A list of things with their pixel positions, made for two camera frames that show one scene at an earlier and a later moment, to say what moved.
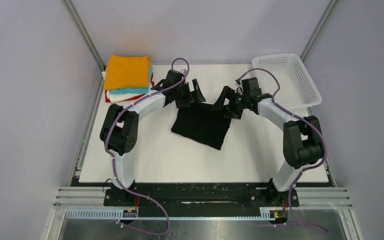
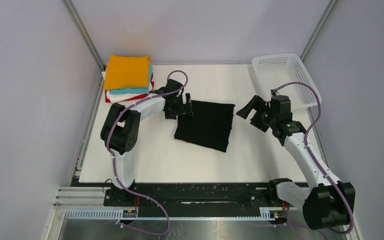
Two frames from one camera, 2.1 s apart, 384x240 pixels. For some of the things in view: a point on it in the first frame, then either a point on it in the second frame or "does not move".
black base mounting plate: [200, 195] does not move
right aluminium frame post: [331, 7] does not move
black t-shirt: [203, 123] does not move
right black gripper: [232, 105] to [257, 110]
